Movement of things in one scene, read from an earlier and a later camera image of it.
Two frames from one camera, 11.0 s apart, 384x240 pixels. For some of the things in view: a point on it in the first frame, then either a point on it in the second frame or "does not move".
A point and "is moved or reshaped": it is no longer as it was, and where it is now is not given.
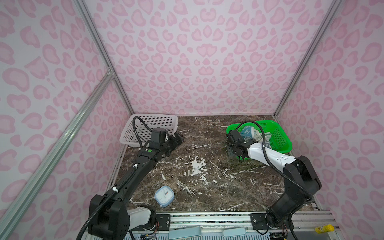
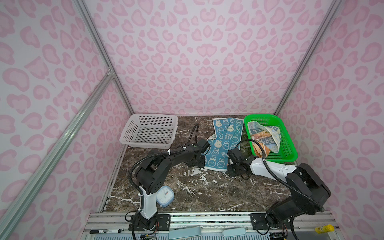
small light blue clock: [164, 196] does not move
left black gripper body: [167, 148] → [200, 163]
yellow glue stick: [327, 228] does not move
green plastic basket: [280, 140] is moved or reshaped
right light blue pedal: [234, 232] does not move
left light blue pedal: [185, 232] does not move
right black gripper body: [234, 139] → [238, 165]
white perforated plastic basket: [128, 136] does not move
